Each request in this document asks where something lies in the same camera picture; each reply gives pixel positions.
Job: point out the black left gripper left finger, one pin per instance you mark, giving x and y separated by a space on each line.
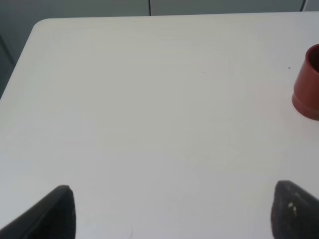
53 217

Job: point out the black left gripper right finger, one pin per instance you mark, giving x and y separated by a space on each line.
294 212

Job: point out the red plastic cup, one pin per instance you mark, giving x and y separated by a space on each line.
305 97

